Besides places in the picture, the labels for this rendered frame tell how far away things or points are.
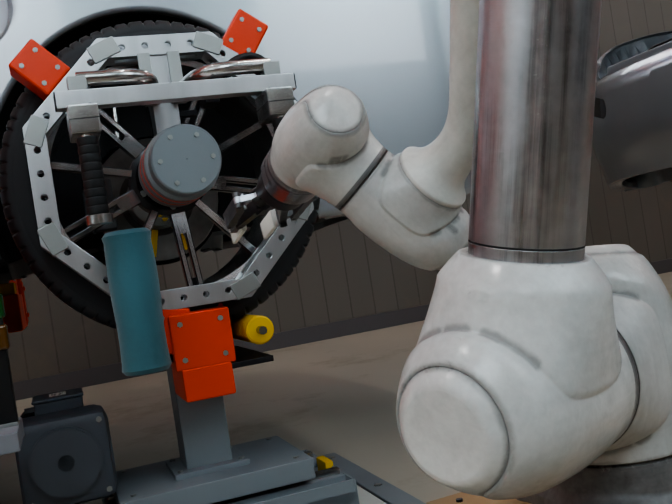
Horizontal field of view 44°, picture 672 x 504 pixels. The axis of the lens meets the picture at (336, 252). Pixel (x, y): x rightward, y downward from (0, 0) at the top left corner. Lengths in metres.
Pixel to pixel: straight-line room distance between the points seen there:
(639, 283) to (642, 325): 0.05
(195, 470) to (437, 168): 1.00
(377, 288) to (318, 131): 5.65
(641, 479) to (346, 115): 0.52
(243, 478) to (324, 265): 4.78
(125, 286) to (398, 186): 0.65
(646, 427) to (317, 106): 0.51
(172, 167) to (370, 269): 5.15
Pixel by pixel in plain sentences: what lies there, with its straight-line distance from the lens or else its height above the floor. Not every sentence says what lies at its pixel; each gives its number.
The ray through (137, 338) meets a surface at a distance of 1.53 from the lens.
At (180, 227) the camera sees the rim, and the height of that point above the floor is 0.74.
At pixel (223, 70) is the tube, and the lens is 1.55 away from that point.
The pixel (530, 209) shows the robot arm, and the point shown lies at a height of 0.65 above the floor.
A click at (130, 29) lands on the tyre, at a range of 1.82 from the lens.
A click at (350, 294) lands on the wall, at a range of 6.55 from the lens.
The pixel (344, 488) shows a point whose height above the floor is 0.15.
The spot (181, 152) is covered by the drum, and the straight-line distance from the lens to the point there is 1.54.
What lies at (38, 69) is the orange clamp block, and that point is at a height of 1.07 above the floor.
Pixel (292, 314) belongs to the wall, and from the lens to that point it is 6.38.
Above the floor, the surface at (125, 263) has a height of 0.68.
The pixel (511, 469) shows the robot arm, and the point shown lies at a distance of 0.68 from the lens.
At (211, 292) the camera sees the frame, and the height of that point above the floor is 0.60.
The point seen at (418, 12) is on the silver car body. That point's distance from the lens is 2.42.
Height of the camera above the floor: 0.64
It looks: level
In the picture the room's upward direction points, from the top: 9 degrees counter-clockwise
